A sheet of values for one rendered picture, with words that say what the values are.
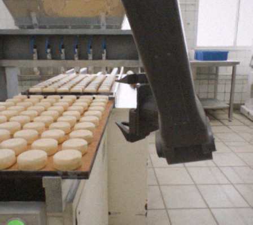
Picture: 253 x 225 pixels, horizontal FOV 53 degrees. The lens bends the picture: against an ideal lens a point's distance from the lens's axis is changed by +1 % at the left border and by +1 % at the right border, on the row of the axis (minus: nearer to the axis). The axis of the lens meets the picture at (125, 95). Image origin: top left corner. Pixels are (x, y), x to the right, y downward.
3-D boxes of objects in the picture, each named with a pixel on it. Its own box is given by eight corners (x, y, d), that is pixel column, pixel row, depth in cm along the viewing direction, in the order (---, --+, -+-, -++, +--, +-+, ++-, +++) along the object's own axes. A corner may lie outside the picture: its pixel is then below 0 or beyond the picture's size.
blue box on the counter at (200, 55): (201, 61, 372) (202, 51, 370) (194, 60, 402) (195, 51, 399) (228, 60, 376) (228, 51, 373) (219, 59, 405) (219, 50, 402)
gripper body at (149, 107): (153, 81, 54) (183, 85, 49) (152, 127, 56) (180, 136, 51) (131, 84, 50) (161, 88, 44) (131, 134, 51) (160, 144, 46)
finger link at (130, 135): (127, 98, 61) (158, 105, 54) (127, 127, 62) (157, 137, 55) (105, 102, 56) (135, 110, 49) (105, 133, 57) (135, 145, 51)
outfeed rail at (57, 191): (114, 74, 239) (114, 67, 237) (117, 74, 239) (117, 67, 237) (44, 215, 42) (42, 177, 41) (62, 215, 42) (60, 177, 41)
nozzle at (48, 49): (48, 74, 118) (46, 34, 115) (54, 74, 118) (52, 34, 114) (44, 75, 112) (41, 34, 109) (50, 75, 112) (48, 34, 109)
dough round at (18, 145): (31, 146, 54) (30, 137, 54) (20, 157, 49) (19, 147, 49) (8, 146, 54) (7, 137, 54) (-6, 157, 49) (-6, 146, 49)
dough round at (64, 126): (50, 129, 65) (49, 122, 64) (70, 128, 66) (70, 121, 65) (48, 136, 60) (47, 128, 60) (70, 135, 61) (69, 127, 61)
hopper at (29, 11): (27, 32, 137) (25, 5, 135) (131, 32, 137) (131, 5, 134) (0, 29, 109) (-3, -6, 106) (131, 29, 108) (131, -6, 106)
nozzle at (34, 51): (34, 74, 118) (31, 34, 115) (41, 74, 118) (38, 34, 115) (30, 75, 112) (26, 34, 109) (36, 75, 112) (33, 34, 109)
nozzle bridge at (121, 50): (19, 93, 146) (14, 32, 140) (145, 93, 145) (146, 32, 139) (-13, 107, 114) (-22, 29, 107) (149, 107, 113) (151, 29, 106)
